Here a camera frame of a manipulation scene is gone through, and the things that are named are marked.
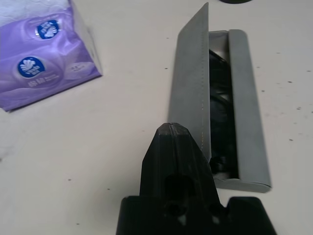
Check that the black sunglasses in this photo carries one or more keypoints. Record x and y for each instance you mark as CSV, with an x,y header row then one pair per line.
x,y
220,102

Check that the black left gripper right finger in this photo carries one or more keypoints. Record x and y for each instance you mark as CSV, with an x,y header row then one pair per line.
x,y
193,171

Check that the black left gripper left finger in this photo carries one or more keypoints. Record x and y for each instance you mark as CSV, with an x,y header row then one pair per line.
x,y
159,166

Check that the black plastic cup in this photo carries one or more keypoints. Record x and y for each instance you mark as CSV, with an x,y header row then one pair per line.
x,y
236,1

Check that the grey glasses case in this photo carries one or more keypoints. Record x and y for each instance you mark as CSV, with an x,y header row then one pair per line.
x,y
190,85

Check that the purple tissue pack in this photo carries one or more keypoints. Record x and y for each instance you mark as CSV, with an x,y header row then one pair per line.
x,y
49,68

